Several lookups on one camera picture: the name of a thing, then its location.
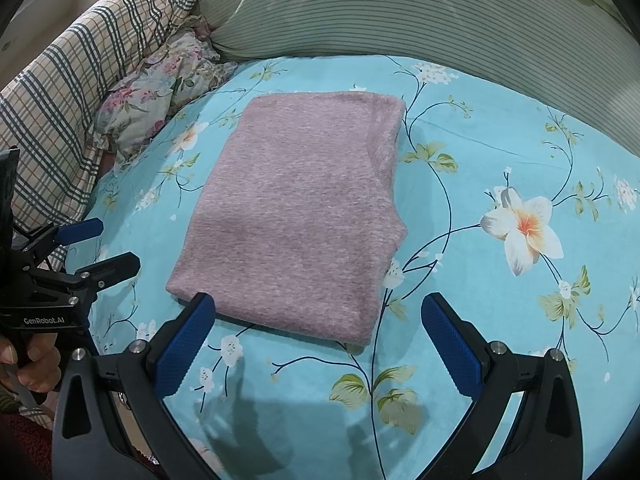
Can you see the blue floral bedsheet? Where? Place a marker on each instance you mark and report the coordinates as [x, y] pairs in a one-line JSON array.
[[500, 150]]

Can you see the plaid blanket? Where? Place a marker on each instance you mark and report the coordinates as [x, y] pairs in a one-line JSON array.
[[75, 75]]

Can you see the person's left hand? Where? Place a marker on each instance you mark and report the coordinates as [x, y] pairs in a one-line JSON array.
[[42, 365]]

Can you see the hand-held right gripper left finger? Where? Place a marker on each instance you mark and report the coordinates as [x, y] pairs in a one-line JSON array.
[[182, 345]]

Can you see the floral ruffled pillow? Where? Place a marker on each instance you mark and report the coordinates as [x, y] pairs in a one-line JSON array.
[[155, 90]]

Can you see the person's dark red clothing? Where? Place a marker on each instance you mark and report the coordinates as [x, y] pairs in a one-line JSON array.
[[20, 450]]

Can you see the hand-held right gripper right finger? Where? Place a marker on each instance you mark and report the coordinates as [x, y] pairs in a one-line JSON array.
[[450, 345]]

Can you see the pink knit sweater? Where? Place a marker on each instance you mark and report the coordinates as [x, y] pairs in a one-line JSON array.
[[300, 200]]

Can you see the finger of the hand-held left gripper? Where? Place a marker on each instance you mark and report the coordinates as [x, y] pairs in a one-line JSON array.
[[80, 230], [115, 267]]

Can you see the green striped pillow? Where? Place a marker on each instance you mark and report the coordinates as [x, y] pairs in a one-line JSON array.
[[400, 10]]

